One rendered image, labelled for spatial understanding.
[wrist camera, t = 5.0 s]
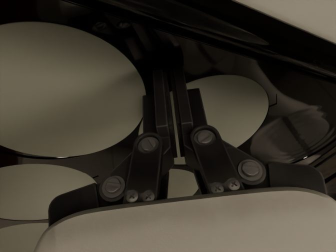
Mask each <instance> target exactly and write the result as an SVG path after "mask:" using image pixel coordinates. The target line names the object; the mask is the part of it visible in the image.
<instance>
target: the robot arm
mask: <svg viewBox="0 0 336 252"><path fill-rule="evenodd" d="M169 72H170V79H171V87H172V95H173V103H174V111H175V119H176V127H177V134H178V142H179V149H180V157H184V158H185V163H186V164H187V165H188V166H190V167H191V168H192V170H193V173H194V176H195V180H196V183H197V186H198V189H199V192H200V195H192V196H184V197H175V198H168V186H169V170H170V169H171V168H172V167H173V166H174V163H175V162H174V158H177V157H178V155H177V147H176V138H175V130H174V121H173V113H172V105H171V98H170V91H169V84H168V77H167V71H163V69H158V70H153V71H152V73H153V90H154V94H149V95H143V96H142V120H143V133H142V134H140V135H139V136H138V137H137V138H136V139H135V141H134V144H133V150H132V152H131V153H130V154H129V155H128V156H127V157H126V158H125V159H124V160H123V161H122V162H121V163H120V164H119V165H118V166H117V167H116V168H115V169H114V170H113V171H112V172H110V173H109V174H108V175H107V176H106V177H105V178H104V179H103V181H102V182H100V183H97V184H96V183H92V184H89V185H86V186H83V187H80V188H78V189H75V190H72V191H69V192H66V193H63V194H60V195H58V196H57V197H55V198H54V199H53V200H52V201H51V203H50V205H49V208H48V228H47V229H46V230H45V231H44V232H43V234H42V235H41V237H40V239H39V240H38V243H37V245H36V247H35V249H34V252H336V201H335V200H334V199H333V198H331V197H330V196H328V193H327V188H326V184H325V180H324V177H323V175H322V173H321V172H320V171H319V170H318V169H317V168H315V167H313V166H310V165H305V164H293V163H282V162H270V161H268V163H261V162H260V161H259V160H257V159H256V158H254V157H252V156H250V155H248V154H247V153H245V152H243V151H241V150H240V149H238V148H236V147H234V146H233V145H231V144H229V143H227V142H226V141H224V140H222V138H221V136H220V133H219V132H218V130H217V129H216V128H214V127H213V126H210V125H208V123H207V119H206V114H205V110H204V105H203V101H202V97H201V92H200V89H199V88H194V89H187V85H186V80H185V74H184V69H183V66H180V67H173V70H170V71H169Z"/></svg>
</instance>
